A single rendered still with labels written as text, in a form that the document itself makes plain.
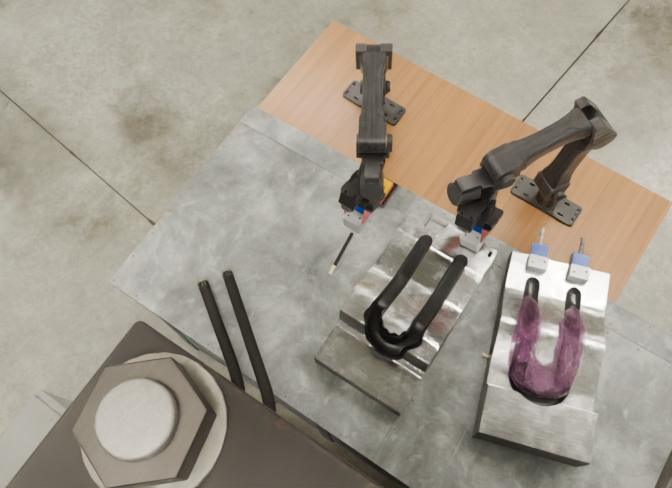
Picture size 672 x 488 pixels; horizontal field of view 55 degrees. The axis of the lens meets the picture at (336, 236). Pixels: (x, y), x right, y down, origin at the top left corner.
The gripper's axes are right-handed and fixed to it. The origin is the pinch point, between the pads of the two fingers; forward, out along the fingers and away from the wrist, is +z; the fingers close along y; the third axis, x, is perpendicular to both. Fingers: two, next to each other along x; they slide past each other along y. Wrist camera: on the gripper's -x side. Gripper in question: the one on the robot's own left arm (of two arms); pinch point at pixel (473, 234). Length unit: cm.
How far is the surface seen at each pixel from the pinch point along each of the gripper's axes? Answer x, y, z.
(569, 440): -26, 43, 20
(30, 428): -105, -30, -21
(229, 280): -39, -51, 19
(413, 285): -15.5, -7.1, 11.3
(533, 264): 6.7, 15.9, 6.5
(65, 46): 42, -235, 52
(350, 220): -15.3, -28.4, 0.5
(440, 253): -4.9, -5.8, 7.0
